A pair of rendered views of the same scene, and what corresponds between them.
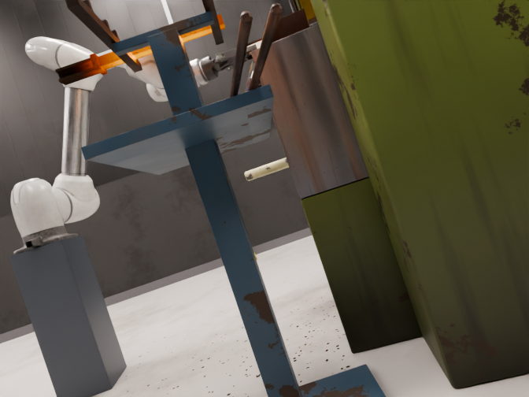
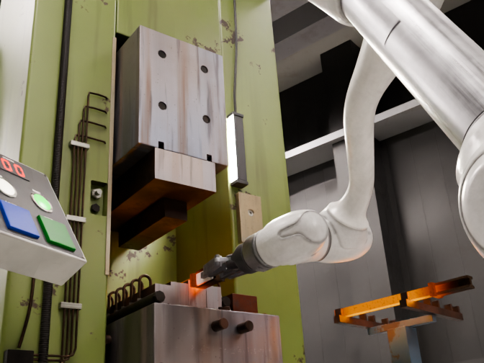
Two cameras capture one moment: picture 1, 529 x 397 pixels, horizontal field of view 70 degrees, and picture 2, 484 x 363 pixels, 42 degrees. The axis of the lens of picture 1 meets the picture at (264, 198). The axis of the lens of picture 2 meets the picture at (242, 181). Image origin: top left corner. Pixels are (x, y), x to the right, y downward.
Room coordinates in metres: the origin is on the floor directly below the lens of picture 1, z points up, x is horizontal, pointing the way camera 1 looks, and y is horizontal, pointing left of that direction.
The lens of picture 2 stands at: (2.37, 0.98, 0.55)
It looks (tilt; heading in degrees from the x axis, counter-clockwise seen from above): 25 degrees up; 222
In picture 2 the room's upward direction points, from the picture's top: 4 degrees counter-clockwise
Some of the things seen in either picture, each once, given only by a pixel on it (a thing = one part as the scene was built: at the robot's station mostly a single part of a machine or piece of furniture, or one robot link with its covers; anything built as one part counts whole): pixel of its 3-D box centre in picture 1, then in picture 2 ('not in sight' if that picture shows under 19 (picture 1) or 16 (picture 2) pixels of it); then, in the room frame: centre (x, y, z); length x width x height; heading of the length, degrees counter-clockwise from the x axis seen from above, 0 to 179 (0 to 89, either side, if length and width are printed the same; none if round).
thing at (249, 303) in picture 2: (288, 32); (232, 310); (1.12, -0.23, 0.95); 0.12 x 0.09 x 0.07; 80
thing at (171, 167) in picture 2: not in sight; (150, 196); (1.27, -0.40, 1.32); 0.42 x 0.20 x 0.10; 80
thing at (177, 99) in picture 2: not in sight; (162, 129); (1.23, -0.40, 1.56); 0.42 x 0.39 x 0.40; 80
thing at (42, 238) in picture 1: (43, 239); not in sight; (1.50, 0.89, 0.63); 0.22 x 0.18 x 0.06; 4
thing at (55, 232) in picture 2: not in sight; (55, 234); (1.75, -0.12, 1.01); 0.07 x 0.05 x 0.07; 15
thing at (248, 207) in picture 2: not in sight; (249, 219); (0.98, -0.27, 1.27); 0.09 x 0.02 x 0.17; 170
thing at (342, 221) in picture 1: (409, 237); not in sight; (1.22, -0.40, 0.23); 0.56 x 0.38 x 0.47; 80
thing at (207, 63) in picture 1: (216, 65); (243, 259); (1.32, 0.01, 1.00); 0.09 x 0.08 x 0.07; 80
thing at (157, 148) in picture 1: (199, 141); not in sight; (0.77, 0.09, 0.66); 0.40 x 0.30 x 0.02; 0
